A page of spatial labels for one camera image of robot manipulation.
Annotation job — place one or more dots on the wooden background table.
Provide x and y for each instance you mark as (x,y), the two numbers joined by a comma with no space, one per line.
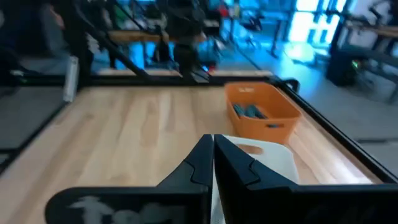
(130,36)

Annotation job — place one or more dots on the black rig frame post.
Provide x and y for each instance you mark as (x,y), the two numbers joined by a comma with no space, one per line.
(81,46)

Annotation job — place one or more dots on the person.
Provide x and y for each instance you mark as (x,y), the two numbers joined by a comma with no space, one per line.
(53,34)

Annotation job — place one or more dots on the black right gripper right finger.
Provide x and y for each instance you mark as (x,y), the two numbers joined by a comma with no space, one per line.
(264,202)

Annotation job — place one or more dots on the black equipment cabinet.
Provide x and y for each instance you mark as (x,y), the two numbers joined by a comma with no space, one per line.
(348,67)

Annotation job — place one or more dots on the white flat object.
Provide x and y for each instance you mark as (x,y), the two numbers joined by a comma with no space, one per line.
(71,79)

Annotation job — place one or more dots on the white plastic bin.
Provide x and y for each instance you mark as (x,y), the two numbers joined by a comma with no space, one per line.
(273,158)

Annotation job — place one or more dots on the orange plastic bin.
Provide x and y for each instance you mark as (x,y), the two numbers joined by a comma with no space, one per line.
(264,130)

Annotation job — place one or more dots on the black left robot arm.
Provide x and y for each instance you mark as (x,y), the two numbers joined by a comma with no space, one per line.
(186,46)

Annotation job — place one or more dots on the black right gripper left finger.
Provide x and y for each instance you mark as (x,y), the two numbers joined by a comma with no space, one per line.
(174,199)

